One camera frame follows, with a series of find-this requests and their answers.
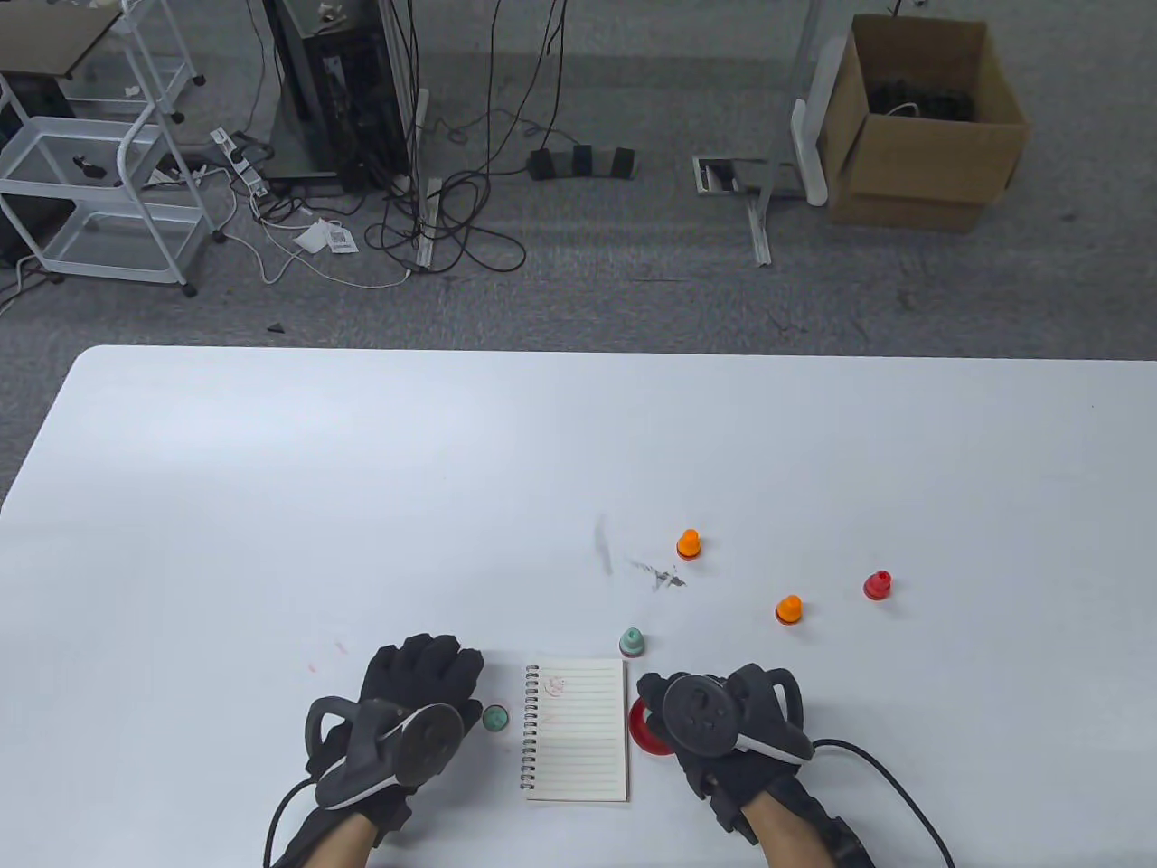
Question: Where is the white paper tag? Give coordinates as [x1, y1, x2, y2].
[295, 217, 359, 257]

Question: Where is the black wrist camera strap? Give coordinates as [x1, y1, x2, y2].
[809, 809, 880, 868]

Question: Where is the person's left hand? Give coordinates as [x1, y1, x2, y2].
[306, 633, 484, 848]

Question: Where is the aluminium floor rail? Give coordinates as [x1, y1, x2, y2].
[414, 176, 444, 272]

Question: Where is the red round ink pad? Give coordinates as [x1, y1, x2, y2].
[629, 701, 674, 757]

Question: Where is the tangle of black cables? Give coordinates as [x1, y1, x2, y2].
[366, 0, 579, 277]

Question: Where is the white cable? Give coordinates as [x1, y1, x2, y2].
[217, 167, 417, 292]

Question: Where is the black grey handheld controller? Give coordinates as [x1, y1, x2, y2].
[305, 696, 465, 810]
[663, 665, 814, 768]

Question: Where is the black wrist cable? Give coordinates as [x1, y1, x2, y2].
[812, 740, 956, 868]
[264, 780, 317, 868]

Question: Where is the black foot pedal switch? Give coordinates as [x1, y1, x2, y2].
[527, 145, 638, 182]

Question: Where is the grey metal table leg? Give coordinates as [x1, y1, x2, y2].
[746, 0, 828, 268]

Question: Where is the person's right hand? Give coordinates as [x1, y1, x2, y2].
[637, 666, 814, 846]

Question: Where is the brown cardboard box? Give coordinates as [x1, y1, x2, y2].
[818, 14, 1031, 234]

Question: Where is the brown wooden side table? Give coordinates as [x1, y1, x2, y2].
[0, 5, 123, 82]

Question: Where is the bundle of black cords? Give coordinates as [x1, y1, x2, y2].
[868, 80, 977, 123]

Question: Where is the white wire cart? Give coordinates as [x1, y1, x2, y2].
[0, 0, 227, 299]

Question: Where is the metal floor outlet box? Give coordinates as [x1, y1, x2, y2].
[692, 156, 805, 200]

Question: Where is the white plastic bar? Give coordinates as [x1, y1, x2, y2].
[791, 36, 846, 209]

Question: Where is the white power strip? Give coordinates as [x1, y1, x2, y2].
[211, 128, 270, 198]

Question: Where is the person's right forearm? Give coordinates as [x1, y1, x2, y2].
[746, 796, 873, 868]

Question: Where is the spiral lined notebook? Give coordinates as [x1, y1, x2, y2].
[520, 658, 629, 804]

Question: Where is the person's left forearm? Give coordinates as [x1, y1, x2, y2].
[294, 809, 385, 868]

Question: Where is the black computer cabinet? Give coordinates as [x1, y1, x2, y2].
[260, 0, 419, 193]

